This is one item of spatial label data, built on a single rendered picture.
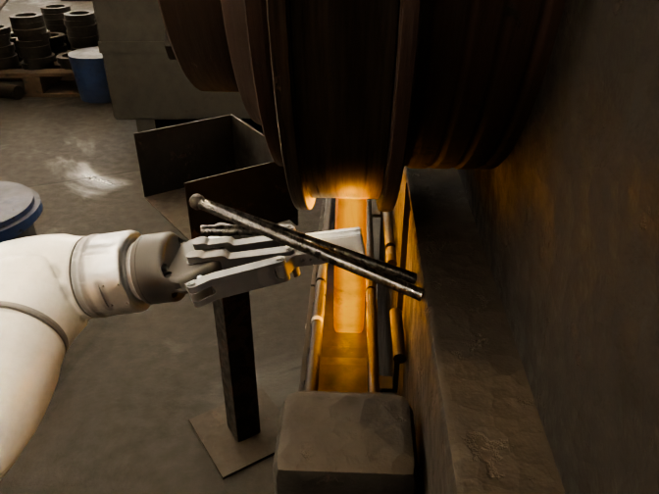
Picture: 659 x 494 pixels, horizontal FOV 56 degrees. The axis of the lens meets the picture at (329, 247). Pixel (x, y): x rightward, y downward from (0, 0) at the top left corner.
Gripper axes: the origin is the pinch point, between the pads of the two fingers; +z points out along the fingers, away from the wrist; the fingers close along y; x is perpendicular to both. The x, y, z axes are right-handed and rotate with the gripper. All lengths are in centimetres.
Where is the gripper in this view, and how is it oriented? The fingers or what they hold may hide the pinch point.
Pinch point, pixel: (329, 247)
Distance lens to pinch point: 62.6
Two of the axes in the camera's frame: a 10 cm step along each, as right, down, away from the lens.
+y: -0.7, 5.3, -8.4
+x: -1.9, -8.4, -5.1
